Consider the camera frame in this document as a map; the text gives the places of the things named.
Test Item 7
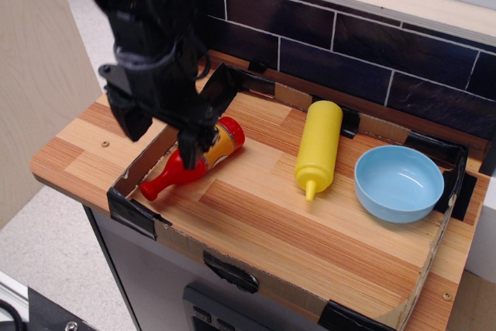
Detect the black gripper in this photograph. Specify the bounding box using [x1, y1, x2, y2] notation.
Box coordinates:
[98, 48, 215, 170]

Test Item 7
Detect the red hot sauce bottle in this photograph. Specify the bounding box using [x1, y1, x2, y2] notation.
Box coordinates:
[139, 116, 245, 201]

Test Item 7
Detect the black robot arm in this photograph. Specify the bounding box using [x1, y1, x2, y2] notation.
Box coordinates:
[94, 0, 219, 170]

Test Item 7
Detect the yellow mustard squeeze bottle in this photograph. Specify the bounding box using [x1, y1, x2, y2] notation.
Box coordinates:
[294, 100, 343, 202]

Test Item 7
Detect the cardboard fence with black tape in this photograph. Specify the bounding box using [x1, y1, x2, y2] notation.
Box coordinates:
[108, 66, 487, 330]

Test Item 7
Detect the light wooden panel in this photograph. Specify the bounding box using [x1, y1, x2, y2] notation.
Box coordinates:
[1, 0, 102, 225]

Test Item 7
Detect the grey oven control panel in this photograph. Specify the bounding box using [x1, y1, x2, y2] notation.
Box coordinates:
[183, 286, 269, 331]

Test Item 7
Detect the black base with screw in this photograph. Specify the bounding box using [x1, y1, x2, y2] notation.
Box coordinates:
[1, 288, 95, 331]

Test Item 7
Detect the light blue bowl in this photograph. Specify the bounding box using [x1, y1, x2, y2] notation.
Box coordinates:
[354, 145, 445, 223]

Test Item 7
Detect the dark tile backsplash panel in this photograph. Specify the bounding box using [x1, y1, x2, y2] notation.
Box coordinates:
[197, 0, 495, 174]

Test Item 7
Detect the black cable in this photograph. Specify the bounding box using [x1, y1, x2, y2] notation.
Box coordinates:
[189, 36, 212, 82]

